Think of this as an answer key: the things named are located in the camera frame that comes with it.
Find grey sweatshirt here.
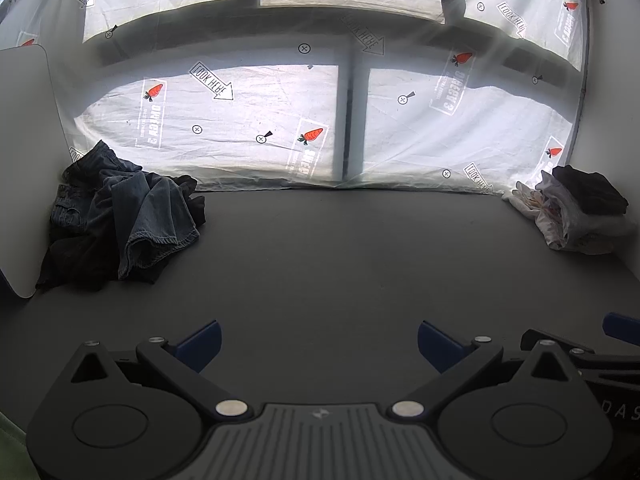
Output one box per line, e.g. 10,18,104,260
534,170,637,257

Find white printed curtain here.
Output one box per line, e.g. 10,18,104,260
0,0,591,196

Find black garment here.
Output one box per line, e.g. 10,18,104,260
35,174,207,294

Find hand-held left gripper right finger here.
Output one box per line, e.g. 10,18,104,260
390,320,571,420

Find white cloth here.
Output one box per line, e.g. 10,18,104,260
502,180,570,251

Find light blue jeans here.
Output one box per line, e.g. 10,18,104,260
111,170,202,282

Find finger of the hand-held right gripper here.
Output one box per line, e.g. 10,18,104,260
602,312,640,347
520,329,597,357

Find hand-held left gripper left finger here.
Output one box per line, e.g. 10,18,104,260
70,320,251,420

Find dark blue jeans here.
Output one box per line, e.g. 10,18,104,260
49,140,147,241

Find green garment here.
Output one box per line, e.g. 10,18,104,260
0,410,42,480

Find black knit sweater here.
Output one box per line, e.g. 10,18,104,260
551,164,630,216

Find white side board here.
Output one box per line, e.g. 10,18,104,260
0,43,67,301

